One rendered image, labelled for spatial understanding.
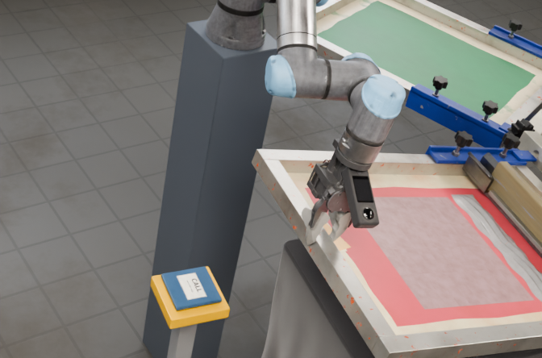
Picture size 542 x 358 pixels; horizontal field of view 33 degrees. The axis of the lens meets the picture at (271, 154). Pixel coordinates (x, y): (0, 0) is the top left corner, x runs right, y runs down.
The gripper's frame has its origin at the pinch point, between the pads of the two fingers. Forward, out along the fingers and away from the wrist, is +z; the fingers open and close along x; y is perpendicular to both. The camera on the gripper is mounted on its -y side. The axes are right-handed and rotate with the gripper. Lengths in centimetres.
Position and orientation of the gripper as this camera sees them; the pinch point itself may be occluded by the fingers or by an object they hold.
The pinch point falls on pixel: (321, 242)
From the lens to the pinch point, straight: 176.2
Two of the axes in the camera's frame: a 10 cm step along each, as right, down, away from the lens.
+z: -3.3, 8.0, 5.0
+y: -4.0, -6.0, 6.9
